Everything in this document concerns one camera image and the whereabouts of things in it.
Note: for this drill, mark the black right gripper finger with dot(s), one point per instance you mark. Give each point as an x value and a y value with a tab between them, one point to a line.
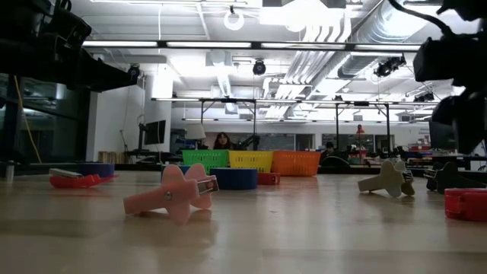
470	122

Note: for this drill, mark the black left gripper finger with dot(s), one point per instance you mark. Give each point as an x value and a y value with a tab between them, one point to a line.
102	74

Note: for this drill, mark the black staple remover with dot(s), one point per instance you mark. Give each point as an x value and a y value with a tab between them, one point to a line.
447	179

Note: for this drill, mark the small red stapler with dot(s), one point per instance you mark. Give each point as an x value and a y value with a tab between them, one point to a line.
268	179
466	205

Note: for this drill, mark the purple tape roll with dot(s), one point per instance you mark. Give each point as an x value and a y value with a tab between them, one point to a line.
99	169

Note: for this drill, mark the red stapler with silver top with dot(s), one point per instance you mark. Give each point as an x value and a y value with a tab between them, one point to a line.
76	182

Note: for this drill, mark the dark blue tape roll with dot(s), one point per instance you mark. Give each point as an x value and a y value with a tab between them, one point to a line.
234	179

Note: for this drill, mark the black background robot arm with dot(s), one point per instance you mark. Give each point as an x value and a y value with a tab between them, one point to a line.
249	141

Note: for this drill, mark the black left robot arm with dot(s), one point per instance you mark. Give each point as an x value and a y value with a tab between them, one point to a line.
68	26

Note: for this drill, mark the black computer monitor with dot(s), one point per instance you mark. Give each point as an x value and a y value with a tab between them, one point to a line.
155	132
441	137

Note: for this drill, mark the black ceiling spotlight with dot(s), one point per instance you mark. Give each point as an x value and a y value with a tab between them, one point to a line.
388	67
424	97
135	69
259	67

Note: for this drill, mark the black desk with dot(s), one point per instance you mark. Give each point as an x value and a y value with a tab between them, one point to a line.
456	158

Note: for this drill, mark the wooden crate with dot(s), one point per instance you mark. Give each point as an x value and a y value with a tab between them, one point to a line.
110	157

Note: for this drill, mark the white shade table lamp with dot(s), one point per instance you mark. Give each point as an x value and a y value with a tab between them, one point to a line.
195	131

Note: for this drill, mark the long ceiling light strip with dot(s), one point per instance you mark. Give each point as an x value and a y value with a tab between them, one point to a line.
209	44

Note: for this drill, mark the green plastic basket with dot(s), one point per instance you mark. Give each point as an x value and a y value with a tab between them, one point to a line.
205	158

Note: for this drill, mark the person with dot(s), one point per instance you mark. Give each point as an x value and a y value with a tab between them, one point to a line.
329	145
222	141

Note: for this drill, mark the black chair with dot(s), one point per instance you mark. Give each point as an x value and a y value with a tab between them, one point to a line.
335	163

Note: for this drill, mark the yellow plastic basket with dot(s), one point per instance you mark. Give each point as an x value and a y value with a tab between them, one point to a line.
251	160

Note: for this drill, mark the orange plastic basket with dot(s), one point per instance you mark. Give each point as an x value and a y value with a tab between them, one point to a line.
295	163

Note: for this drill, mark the silver ventilation duct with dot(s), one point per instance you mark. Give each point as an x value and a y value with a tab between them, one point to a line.
371	26

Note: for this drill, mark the black aluminium table frame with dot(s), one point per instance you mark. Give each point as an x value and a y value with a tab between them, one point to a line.
133	166

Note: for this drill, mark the small grey post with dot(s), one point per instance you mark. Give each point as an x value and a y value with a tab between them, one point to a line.
9	173

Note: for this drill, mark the black metal rig frame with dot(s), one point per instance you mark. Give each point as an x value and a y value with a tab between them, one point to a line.
337	118
228	100

